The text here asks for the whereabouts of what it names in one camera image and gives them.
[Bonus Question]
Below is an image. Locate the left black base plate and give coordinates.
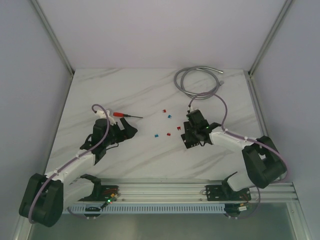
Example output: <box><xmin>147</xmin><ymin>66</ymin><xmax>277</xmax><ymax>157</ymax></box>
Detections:
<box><xmin>80</xmin><ymin>185</ymin><xmax>119</xmax><ymax>202</ymax></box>

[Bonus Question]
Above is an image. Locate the coiled grey metal hose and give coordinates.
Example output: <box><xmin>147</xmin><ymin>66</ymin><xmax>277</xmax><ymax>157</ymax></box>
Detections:
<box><xmin>173</xmin><ymin>65</ymin><xmax>225</xmax><ymax>101</ymax></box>

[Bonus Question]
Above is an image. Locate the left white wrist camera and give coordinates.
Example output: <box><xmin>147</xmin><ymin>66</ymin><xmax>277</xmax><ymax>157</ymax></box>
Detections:
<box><xmin>95</xmin><ymin>108</ymin><xmax>117</xmax><ymax>126</ymax></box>

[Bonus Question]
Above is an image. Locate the black fuse box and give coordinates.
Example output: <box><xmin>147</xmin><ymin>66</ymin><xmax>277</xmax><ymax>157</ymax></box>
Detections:
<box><xmin>181</xmin><ymin>133</ymin><xmax>203</xmax><ymax>149</ymax></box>

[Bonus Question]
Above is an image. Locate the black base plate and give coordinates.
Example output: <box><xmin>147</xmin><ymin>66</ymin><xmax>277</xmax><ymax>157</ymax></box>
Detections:
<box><xmin>205</xmin><ymin>185</ymin><xmax>252</xmax><ymax>202</ymax></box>
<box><xmin>80</xmin><ymin>185</ymin><xmax>119</xmax><ymax>202</ymax></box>

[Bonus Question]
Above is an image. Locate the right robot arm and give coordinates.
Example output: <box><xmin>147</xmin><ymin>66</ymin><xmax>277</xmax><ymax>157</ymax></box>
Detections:
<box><xmin>181</xmin><ymin>109</ymin><xmax>288</xmax><ymax>200</ymax></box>

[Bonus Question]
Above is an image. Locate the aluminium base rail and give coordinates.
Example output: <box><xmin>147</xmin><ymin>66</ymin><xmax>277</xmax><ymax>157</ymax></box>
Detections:
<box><xmin>101</xmin><ymin>178</ymin><xmax>298</xmax><ymax>204</ymax></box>

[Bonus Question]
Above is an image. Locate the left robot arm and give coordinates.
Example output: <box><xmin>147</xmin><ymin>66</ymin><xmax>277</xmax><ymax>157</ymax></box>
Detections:
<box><xmin>18</xmin><ymin>117</ymin><xmax>138</xmax><ymax>227</ymax></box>

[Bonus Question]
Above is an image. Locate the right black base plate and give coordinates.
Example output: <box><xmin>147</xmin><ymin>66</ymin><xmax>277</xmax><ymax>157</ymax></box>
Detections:
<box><xmin>205</xmin><ymin>185</ymin><xmax>252</xmax><ymax>202</ymax></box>

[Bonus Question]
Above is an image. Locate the slotted grey cable duct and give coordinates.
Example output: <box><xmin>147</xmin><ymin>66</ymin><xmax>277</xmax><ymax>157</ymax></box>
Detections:
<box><xmin>69</xmin><ymin>203</ymin><xmax>226</xmax><ymax>215</ymax></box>

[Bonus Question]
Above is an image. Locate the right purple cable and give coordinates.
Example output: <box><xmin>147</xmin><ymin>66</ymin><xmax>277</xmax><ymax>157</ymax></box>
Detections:
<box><xmin>187</xmin><ymin>91</ymin><xmax>289</xmax><ymax>221</ymax></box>

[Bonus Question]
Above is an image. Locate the red handled screwdriver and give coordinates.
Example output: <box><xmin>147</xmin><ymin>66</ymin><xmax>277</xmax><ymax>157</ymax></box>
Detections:
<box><xmin>112</xmin><ymin>112</ymin><xmax>143</xmax><ymax>119</ymax></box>

